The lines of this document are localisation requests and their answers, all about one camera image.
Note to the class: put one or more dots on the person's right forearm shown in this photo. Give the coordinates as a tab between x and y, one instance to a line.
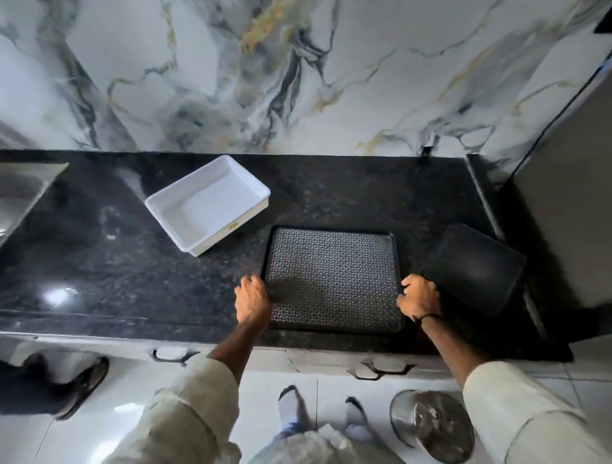
448	350

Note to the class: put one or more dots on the white plastic tub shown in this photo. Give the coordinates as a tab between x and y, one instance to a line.
205	205

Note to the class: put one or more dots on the person's left forearm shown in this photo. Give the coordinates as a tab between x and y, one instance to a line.
238	345

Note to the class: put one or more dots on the person's right foot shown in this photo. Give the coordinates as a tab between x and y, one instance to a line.
356	418

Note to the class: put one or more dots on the person's foot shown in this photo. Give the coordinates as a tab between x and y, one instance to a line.
291	406
356	418

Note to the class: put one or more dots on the person's cream left sleeve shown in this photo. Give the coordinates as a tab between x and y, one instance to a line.
186	416

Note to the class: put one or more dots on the black patterned tray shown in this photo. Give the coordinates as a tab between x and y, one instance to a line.
332	279

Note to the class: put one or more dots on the grey refrigerator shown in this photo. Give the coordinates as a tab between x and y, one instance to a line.
564	200

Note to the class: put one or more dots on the person's left fingers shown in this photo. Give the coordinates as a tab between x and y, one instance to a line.
252	282

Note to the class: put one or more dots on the person's left hand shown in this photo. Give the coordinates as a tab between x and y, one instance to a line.
252	303

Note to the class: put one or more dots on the person's cream sleeve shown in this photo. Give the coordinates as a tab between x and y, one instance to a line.
186	416
521	416

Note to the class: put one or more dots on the plain black tray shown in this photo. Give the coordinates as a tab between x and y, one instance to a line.
473	270

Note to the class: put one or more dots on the person's cream right sleeve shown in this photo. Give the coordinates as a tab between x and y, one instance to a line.
521	416

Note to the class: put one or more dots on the steel bin with lid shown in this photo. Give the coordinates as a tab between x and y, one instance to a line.
437	425

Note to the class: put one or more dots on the person's right fingers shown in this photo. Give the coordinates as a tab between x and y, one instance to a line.
409	289

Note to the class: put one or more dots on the black wristband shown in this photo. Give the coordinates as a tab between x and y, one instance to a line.
427	317

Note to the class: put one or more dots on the steel sink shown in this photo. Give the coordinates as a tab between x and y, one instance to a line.
21	191

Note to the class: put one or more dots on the person's light trousers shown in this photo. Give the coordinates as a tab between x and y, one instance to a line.
306	447

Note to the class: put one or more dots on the person's right hand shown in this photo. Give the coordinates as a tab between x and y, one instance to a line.
421	300

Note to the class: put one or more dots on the person's left foot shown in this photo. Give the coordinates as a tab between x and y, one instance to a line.
291	406

